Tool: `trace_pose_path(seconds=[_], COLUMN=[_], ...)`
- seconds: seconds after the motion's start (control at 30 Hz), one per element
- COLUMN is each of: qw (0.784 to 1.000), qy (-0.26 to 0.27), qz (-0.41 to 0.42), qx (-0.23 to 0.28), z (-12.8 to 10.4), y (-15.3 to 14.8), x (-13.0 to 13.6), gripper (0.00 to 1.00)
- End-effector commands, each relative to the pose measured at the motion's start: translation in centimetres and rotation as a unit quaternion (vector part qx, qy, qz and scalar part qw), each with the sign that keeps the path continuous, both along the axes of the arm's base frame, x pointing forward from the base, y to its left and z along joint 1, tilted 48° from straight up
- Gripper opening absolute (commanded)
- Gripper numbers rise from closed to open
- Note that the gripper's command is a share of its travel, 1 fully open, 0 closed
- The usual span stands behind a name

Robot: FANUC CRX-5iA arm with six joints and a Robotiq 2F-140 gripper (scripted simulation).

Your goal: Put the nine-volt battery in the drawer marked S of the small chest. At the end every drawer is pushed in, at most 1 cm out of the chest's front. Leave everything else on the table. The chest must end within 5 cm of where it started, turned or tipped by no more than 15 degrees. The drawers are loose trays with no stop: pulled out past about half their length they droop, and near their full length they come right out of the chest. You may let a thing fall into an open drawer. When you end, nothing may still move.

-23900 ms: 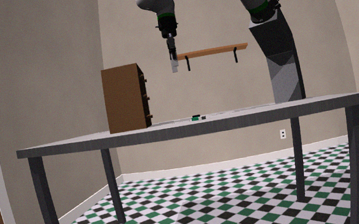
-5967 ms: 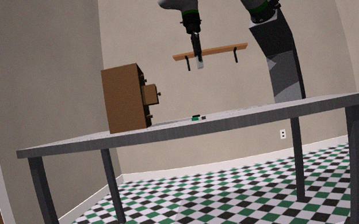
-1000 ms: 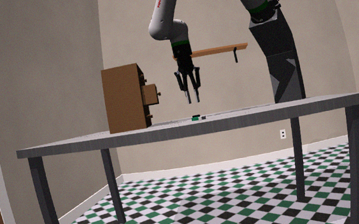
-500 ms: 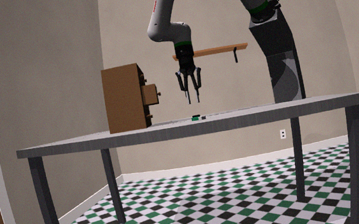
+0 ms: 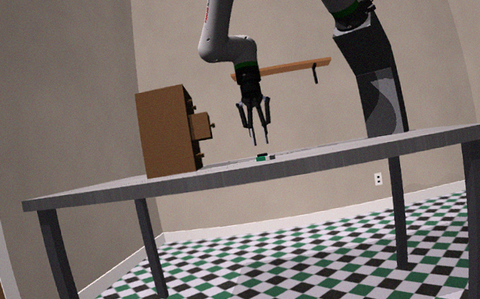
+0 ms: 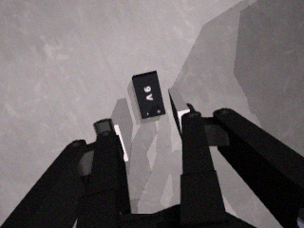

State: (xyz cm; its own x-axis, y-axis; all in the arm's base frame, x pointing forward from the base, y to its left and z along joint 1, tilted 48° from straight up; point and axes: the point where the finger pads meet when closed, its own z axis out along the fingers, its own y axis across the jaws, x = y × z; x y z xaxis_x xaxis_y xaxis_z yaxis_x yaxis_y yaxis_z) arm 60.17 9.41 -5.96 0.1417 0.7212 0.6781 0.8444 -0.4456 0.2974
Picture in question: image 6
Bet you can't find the black nine-volt battery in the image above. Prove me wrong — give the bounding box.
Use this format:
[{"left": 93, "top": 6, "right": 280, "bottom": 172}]
[{"left": 132, "top": 70, "right": 165, "bottom": 119}]

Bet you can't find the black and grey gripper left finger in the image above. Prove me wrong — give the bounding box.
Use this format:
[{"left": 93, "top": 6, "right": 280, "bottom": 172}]
[{"left": 0, "top": 98, "right": 133, "bottom": 228}]

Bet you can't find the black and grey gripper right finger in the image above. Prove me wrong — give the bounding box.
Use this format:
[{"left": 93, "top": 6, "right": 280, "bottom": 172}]
[{"left": 168, "top": 86, "right": 304, "bottom": 228}]

